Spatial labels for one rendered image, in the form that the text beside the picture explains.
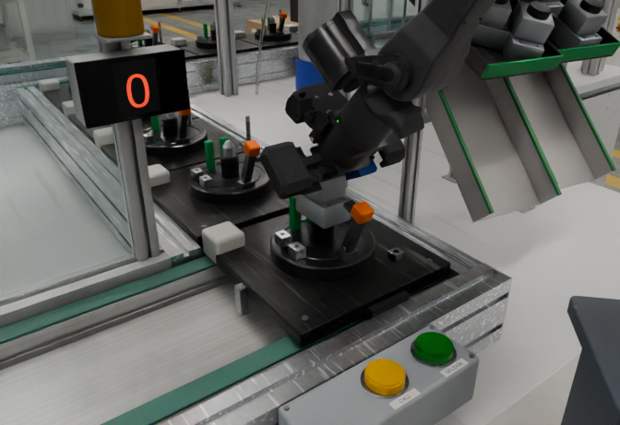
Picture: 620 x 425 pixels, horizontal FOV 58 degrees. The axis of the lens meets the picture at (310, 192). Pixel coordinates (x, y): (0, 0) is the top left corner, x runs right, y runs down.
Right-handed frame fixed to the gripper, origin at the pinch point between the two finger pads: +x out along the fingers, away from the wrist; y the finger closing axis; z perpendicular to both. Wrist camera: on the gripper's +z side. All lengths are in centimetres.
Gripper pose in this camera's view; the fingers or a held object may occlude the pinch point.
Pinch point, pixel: (319, 174)
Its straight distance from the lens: 70.4
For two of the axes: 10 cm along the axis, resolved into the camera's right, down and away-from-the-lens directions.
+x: -3.8, 4.4, 8.1
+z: -4.4, -8.6, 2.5
